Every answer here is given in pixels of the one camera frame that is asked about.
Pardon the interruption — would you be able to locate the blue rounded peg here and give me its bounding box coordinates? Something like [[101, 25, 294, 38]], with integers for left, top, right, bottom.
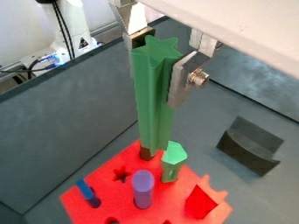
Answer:
[[76, 179, 101, 208]]

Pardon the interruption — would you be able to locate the black camera cable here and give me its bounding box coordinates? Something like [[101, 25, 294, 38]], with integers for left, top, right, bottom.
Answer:
[[0, 0, 77, 77]]

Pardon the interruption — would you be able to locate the black curved fixture block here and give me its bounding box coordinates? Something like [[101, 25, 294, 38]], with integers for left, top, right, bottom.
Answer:
[[216, 116, 284, 177]]

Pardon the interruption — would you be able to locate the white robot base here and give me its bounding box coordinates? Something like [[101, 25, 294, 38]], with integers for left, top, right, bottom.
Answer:
[[23, 0, 99, 79]]

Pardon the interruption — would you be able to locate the purple cylinder peg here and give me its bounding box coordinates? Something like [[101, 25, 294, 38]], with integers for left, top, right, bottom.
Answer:
[[131, 170, 155, 209]]

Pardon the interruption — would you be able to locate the red peg board base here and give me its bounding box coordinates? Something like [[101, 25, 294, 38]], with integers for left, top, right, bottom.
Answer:
[[60, 142, 232, 224]]

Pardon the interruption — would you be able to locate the green pentagon peg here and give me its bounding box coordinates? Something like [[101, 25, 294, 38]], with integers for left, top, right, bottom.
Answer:
[[161, 141, 188, 183]]

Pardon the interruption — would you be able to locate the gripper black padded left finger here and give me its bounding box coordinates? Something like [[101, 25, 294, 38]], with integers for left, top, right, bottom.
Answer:
[[108, 0, 155, 52]]

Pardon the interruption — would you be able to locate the green star-profile bar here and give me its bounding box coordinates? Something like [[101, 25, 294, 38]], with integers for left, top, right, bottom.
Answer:
[[131, 35, 183, 157]]

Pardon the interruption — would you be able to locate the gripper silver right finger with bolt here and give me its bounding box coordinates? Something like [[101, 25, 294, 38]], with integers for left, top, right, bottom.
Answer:
[[167, 29, 223, 109]]

